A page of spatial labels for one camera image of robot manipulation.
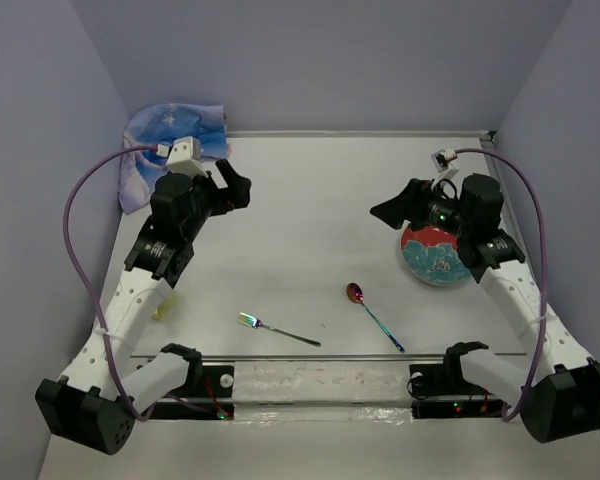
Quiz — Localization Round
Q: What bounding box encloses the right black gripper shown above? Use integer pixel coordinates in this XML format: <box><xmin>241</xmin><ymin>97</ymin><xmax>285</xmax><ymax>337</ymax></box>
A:
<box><xmin>369</xmin><ymin>178</ymin><xmax>472</xmax><ymax>238</ymax></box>

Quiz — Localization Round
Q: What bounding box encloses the blue princess print cloth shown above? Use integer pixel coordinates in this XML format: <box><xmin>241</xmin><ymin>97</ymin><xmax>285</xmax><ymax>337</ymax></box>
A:
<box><xmin>118</xmin><ymin>103</ymin><xmax>229</xmax><ymax>214</ymax></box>

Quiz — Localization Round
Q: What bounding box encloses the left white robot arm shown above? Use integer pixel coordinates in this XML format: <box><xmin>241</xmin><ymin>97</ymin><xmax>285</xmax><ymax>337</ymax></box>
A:
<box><xmin>35</xmin><ymin>160</ymin><xmax>251</xmax><ymax>455</ymax></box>

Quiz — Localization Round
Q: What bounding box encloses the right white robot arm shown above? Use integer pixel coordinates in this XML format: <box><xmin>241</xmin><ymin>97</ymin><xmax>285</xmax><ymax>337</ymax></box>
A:
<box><xmin>370</xmin><ymin>174</ymin><xmax>600</xmax><ymax>443</ymax></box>

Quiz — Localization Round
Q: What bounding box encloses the red and blue plate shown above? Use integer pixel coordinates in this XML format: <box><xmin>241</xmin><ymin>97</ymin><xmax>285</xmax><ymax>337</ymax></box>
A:
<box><xmin>400</xmin><ymin>224</ymin><xmax>471</xmax><ymax>287</ymax></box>

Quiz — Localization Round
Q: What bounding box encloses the iridescent spoon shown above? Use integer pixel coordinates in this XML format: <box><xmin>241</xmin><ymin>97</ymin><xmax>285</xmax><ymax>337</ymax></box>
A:
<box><xmin>345</xmin><ymin>282</ymin><xmax>405</xmax><ymax>353</ymax></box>

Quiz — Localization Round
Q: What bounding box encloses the iridescent fork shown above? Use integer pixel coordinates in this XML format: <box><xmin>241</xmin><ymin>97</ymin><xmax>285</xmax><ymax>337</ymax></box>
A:
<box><xmin>238</xmin><ymin>312</ymin><xmax>322</xmax><ymax>348</ymax></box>

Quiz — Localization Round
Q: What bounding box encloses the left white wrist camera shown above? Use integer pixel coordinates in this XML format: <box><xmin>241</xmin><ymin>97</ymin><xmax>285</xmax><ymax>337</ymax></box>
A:
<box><xmin>166</xmin><ymin>136</ymin><xmax>206</xmax><ymax>178</ymax></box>

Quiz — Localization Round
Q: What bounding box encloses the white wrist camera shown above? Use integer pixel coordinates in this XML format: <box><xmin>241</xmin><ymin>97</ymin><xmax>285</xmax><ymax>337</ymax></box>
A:
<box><xmin>166</xmin><ymin>136</ymin><xmax>206</xmax><ymax>178</ymax></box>
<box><xmin>431</xmin><ymin>148</ymin><xmax>458</xmax><ymax>188</ymax></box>

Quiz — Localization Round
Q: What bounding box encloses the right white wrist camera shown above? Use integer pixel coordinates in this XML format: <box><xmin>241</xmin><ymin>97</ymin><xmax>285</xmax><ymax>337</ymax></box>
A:
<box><xmin>431</xmin><ymin>148</ymin><xmax>458</xmax><ymax>188</ymax></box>

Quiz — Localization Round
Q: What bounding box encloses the white cup yellow handle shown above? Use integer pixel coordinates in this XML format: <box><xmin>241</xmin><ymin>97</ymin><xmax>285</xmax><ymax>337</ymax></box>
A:
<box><xmin>152</xmin><ymin>292</ymin><xmax>179</xmax><ymax>321</ymax></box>

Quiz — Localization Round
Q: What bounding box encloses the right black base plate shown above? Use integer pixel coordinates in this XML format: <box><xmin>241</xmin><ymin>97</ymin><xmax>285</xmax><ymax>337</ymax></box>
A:
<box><xmin>406</xmin><ymin>363</ymin><xmax>503</xmax><ymax>420</ymax></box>

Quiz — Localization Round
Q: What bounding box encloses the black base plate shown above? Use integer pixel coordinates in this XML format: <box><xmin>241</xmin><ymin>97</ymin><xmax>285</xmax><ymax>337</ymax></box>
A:
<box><xmin>406</xmin><ymin>363</ymin><xmax>503</xmax><ymax>420</ymax></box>
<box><xmin>150</xmin><ymin>363</ymin><xmax>235</xmax><ymax>421</ymax></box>

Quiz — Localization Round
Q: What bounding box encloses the silver front table rail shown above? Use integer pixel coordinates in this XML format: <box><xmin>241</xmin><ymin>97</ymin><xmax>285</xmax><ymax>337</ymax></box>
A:
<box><xmin>129</xmin><ymin>352</ymin><xmax>529</xmax><ymax>362</ymax></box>

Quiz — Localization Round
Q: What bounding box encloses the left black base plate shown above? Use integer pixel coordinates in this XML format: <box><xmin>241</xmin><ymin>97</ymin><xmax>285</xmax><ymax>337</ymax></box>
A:
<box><xmin>150</xmin><ymin>363</ymin><xmax>235</xmax><ymax>421</ymax></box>

